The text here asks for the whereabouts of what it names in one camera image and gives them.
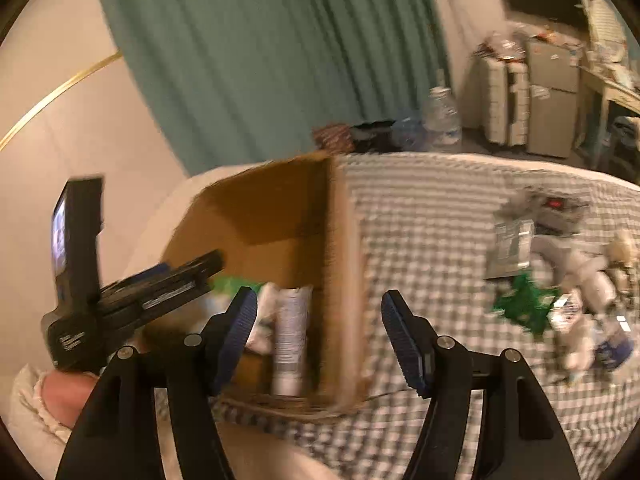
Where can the white tube in box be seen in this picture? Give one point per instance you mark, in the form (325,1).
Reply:
(289,348)

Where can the grey mini fridge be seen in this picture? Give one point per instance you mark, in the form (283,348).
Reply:
(553,91)

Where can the clear zip pouch red label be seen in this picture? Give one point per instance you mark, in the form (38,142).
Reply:
(559,213)

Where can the checkered bed sheet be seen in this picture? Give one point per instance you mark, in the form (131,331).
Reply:
(427,222)

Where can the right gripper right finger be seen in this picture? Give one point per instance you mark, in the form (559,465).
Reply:
(520,436)

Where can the green curtain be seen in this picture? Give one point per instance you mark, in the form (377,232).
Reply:
(237,81)

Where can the clear water bottle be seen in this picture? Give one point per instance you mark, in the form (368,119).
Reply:
(441,120)

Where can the green foil packet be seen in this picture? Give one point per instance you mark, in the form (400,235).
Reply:
(526,304)

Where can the white dressing table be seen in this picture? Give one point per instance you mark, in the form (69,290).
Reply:
(596,94)

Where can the brown cardboard box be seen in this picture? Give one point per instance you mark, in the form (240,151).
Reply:
(291,223)

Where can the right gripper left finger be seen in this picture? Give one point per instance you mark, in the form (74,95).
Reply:
(115,436)

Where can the person's left hand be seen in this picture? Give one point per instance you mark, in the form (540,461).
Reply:
(65,394)

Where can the white ribbed suitcase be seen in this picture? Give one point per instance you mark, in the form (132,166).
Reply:
(504,87)

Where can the white round mirror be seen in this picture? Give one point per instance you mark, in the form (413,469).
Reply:
(607,34)

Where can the brown patterned bag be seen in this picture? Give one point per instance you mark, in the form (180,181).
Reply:
(335,139)

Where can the white plush toy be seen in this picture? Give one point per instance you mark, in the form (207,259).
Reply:
(602,274)

